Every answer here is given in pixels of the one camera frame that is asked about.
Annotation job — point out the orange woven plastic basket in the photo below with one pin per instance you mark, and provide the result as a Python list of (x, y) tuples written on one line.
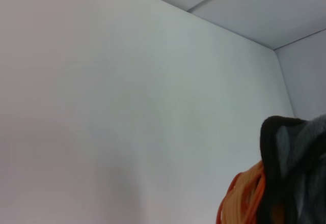
[(242, 198)]

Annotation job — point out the grey towel with black trim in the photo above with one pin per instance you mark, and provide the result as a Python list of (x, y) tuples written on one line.
[(298, 170)]

